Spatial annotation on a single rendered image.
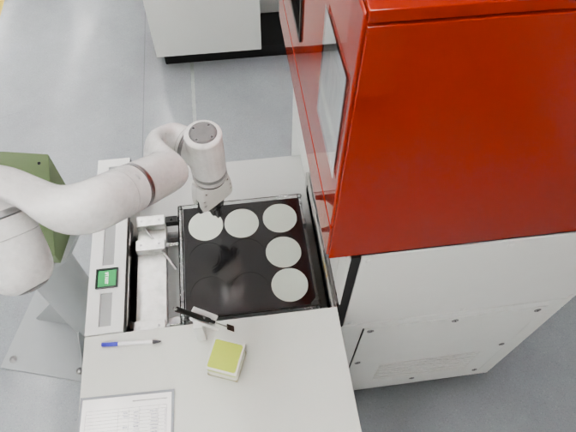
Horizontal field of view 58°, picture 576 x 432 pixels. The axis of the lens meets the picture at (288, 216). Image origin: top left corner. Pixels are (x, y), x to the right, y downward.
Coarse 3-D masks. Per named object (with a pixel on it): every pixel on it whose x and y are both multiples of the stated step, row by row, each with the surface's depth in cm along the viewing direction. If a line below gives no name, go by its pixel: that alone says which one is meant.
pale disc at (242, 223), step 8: (232, 216) 153; (240, 216) 153; (248, 216) 153; (256, 216) 153; (232, 224) 151; (240, 224) 151; (248, 224) 151; (256, 224) 152; (232, 232) 150; (240, 232) 150; (248, 232) 150
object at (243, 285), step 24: (192, 216) 153; (192, 240) 148; (216, 240) 148; (240, 240) 149; (264, 240) 149; (192, 264) 144; (216, 264) 144; (240, 264) 144; (264, 264) 144; (192, 288) 140; (216, 288) 140; (240, 288) 141; (264, 288) 141; (312, 288) 141; (216, 312) 137; (240, 312) 137
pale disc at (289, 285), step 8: (280, 272) 143; (288, 272) 143; (296, 272) 143; (272, 280) 142; (280, 280) 142; (288, 280) 142; (296, 280) 142; (304, 280) 142; (272, 288) 141; (280, 288) 141; (288, 288) 141; (296, 288) 141; (304, 288) 141; (280, 296) 139; (288, 296) 139; (296, 296) 139
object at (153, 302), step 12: (144, 264) 146; (156, 264) 146; (144, 276) 144; (156, 276) 144; (144, 288) 142; (156, 288) 142; (144, 300) 140; (156, 300) 140; (168, 300) 143; (144, 312) 138; (156, 312) 138; (168, 312) 141
